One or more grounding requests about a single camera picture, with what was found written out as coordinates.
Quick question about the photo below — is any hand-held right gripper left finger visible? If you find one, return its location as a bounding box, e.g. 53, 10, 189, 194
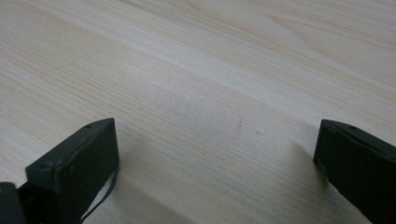
18, 117, 121, 224

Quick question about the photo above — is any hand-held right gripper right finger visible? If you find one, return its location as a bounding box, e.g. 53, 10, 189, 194
312, 119, 396, 224

